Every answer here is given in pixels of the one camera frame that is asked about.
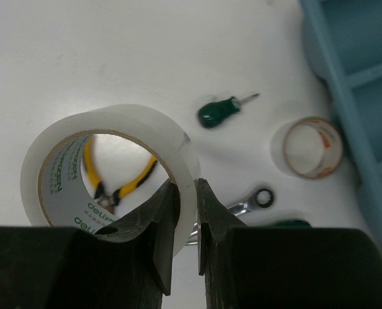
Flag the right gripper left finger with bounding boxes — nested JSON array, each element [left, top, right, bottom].
[[0, 181, 180, 308]]

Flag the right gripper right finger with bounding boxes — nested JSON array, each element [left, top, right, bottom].
[[197, 179, 382, 308]]

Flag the silver ratchet wrench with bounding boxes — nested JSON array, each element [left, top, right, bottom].
[[186, 185, 276, 246]]

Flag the clear packing tape roll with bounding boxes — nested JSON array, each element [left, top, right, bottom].
[[20, 104, 200, 253]]

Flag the yellow black needle-nose pliers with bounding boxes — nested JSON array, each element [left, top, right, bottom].
[[82, 134, 158, 214]]

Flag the small white tape roll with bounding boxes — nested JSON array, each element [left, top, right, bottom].
[[271, 117, 343, 180]]

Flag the stubby green screwdriver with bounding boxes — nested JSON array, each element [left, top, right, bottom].
[[196, 93, 260, 129]]

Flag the teal plastic organizer tray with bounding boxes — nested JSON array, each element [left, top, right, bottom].
[[301, 1, 382, 244]]

